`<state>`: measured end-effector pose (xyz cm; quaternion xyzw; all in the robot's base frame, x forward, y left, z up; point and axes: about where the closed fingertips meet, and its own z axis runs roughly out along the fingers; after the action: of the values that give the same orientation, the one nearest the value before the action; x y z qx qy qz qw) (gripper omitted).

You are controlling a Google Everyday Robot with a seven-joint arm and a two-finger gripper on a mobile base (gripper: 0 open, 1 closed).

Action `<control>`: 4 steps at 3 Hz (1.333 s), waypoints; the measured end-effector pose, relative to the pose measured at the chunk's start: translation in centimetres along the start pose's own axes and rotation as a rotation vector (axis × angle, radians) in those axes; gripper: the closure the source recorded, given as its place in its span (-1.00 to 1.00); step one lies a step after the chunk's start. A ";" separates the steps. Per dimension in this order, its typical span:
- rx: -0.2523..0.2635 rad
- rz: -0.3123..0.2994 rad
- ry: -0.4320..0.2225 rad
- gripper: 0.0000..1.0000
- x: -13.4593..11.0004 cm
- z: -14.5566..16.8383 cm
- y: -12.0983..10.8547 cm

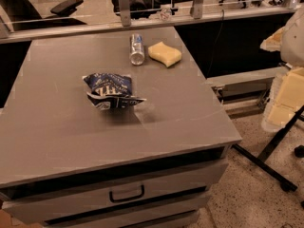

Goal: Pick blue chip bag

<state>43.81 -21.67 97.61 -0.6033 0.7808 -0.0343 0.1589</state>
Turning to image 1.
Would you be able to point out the blue chip bag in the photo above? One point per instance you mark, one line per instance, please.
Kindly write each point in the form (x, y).
(110, 90)

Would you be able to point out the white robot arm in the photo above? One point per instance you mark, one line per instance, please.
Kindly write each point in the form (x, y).
(287, 90)

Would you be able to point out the yellow sponge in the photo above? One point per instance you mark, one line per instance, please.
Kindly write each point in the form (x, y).
(164, 54)

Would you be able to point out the silver blue drink can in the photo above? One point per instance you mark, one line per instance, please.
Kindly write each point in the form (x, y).
(136, 49)

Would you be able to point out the grey metal railing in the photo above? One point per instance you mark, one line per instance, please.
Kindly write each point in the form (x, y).
(99, 17)

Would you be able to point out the grey drawer cabinet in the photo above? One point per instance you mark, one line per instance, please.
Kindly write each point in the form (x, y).
(60, 155)

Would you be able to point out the black office chair centre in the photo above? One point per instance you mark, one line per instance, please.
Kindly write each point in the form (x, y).
(139, 0)

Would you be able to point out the black office chair left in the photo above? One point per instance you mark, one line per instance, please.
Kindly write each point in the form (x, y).
(24, 15)

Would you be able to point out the black drawer handle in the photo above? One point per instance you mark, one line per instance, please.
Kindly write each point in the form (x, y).
(126, 193)

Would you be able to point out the black floor stand frame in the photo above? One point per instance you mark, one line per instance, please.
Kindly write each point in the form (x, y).
(259, 161)

